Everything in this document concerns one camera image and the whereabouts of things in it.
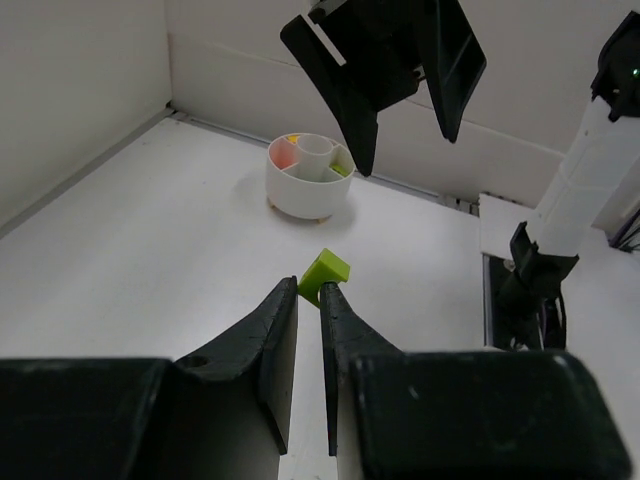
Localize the white round divided container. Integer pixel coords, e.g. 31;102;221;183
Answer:
265;133;356;221

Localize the tiny lime green lego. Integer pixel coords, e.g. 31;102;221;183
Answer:
298;248;351;308

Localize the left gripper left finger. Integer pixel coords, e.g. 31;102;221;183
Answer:
1;277;298;479

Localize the lime green square lego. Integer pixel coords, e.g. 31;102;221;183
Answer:
329;163;350;177

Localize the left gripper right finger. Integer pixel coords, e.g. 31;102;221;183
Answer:
319;282;630;479

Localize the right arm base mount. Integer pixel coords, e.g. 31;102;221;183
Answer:
483;254;567;351

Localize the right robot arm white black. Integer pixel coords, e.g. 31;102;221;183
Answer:
280;1;639;351

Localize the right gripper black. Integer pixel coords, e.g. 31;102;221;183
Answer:
280;0;487;176

